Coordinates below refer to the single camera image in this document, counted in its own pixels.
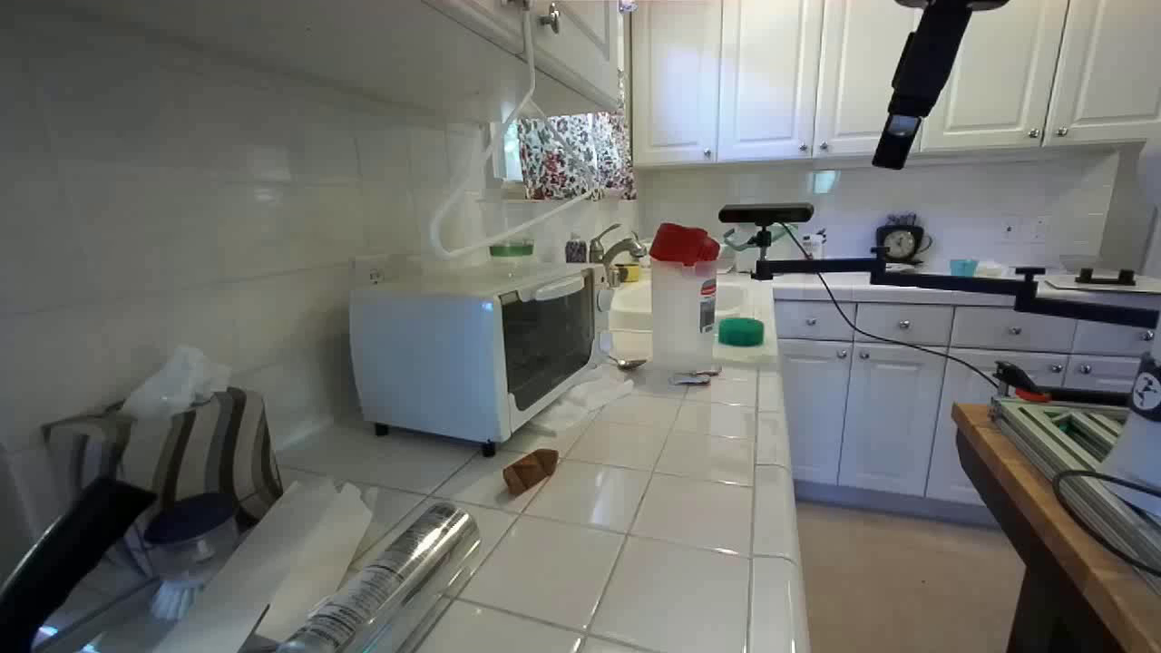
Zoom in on clear container with red lid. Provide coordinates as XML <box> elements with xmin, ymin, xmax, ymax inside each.
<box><xmin>646</xmin><ymin>220</ymin><xmax>725</xmax><ymax>376</ymax></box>

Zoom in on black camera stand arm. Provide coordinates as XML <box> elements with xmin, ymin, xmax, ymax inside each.
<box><xmin>748</xmin><ymin>220</ymin><xmax>1161</xmax><ymax>330</ymax></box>

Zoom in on floral curtain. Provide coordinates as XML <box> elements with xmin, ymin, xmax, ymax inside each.
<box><xmin>515</xmin><ymin>110</ymin><xmax>640</xmax><ymax>202</ymax></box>

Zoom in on small brown wooden block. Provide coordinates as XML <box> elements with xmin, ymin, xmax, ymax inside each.
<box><xmin>500</xmin><ymin>445</ymin><xmax>561</xmax><ymax>497</ymax></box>

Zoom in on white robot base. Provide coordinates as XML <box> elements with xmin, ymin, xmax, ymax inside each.
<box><xmin>1100</xmin><ymin>330</ymin><xmax>1161</xmax><ymax>523</ymax></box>

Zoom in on aluminium foil roll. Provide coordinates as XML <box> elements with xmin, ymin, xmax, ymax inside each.
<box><xmin>278</xmin><ymin>502</ymin><xmax>484</xmax><ymax>653</ymax></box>

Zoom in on clear jar with blue lid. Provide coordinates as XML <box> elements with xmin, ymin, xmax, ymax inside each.
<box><xmin>124</xmin><ymin>488</ymin><xmax>246</xmax><ymax>629</ymax></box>

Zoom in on metal rail plate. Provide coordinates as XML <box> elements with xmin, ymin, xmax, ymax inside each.
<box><xmin>991</xmin><ymin>394</ymin><xmax>1161</xmax><ymax>573</ymax></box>

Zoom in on glass with green band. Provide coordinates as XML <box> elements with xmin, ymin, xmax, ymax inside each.
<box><xmin>485</xmin><ymin>202</ymin><xmax>539</xmax><ymax>268</ymax></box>

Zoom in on white toaster oven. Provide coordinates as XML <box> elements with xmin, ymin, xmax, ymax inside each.
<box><xmin>344</xmin><ymin>262</ymin><xmax>604</xmax><ymax>462</ymax></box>

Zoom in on white wall cabinets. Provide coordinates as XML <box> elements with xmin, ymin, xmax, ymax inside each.
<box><xmin>629</xmin><ymin>0</ymin><xmax>1161</xmax><ymax>170</ymax></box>

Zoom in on black flat object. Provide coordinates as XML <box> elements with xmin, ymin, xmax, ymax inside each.
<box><xmin>0</xmin><ymin>476</ymin><xmax>161</xmax><ymax>653</ymax></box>

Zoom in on red handled tool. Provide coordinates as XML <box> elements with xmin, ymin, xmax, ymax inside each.
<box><xmin>994</xmin><ymin>360</ymin><xmax>1057</xmax><ymax>407</ymax></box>

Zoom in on green round bowl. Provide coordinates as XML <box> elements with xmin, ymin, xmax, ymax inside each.
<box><xmin>716</xmin><ymin>312</ymin><xmax>770</xmax><ymax>351</ymax></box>

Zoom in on black stereo camera bar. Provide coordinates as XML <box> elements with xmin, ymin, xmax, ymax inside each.
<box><xmin>716</xmin><ymin>201</ymin><xmax>816</xmax><ymax>227</ymax></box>

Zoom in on metal kitchen faucet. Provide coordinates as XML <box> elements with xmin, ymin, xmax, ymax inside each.
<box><xmin>588</xmin><ymin>220</ymin><xmax>646</xmax><ymax>288</ymax></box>

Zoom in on striped tissue box cover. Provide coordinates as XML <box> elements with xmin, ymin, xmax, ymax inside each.
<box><xmin>41</xmin><ymin>383</ymin><xmax>285</xmax><ymax>538</ymax></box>

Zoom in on black looped cable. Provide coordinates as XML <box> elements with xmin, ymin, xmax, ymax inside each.
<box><xmin>1048</xmin><ymin>468</ymin><xmax>1161</xmax><ymax>580</ymax></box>

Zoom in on white base cabinets with drawers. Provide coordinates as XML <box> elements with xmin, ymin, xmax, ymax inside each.
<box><xmin>771</xmin><ymin>297</ymin><xmax>1161</xmax><ymax>513</ymax></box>

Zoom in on white tissue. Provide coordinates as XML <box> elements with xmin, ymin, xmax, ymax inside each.
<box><xmin>119</xmin><ymin>345</ymin><xmax>231</xmax><ymax>419</ymax></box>

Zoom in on white cabinet with knob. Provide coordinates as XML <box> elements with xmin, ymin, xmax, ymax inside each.
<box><xmin>410</xmin><ymin>0</ymin><xmax>630</xmax><ymax>115</ymax></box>

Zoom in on white wrap paper box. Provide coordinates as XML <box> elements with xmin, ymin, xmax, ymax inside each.
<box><xmin>155</xmin><ymin>480</ymin><xmax>376</xmax><ymax>653</ymax></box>

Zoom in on wooden table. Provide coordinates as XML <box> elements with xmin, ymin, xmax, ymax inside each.
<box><xmin>950</xmin><ymin>399</ymin><xmax>1161</xmax><ymax>653</ymax></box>

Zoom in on black table clock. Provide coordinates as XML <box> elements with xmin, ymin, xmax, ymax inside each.
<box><xmin>873</xmin><ymin>215</ymin><xmax>931</xmax><ymax>268</ymax></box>

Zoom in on black hanging cable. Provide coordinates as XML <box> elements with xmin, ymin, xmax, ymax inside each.
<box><xmin>776</xmin><ymin>220</ymin><xmax>1020</xmax><ymax>393</ymax></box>

